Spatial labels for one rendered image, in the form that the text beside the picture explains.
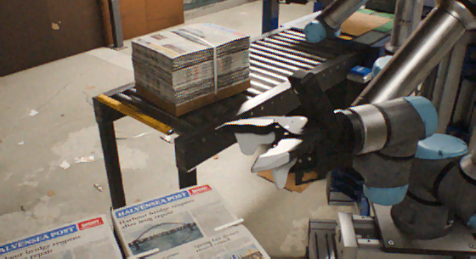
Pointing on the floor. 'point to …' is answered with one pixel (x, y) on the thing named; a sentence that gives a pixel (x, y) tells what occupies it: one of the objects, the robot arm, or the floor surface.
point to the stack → (148, 232)
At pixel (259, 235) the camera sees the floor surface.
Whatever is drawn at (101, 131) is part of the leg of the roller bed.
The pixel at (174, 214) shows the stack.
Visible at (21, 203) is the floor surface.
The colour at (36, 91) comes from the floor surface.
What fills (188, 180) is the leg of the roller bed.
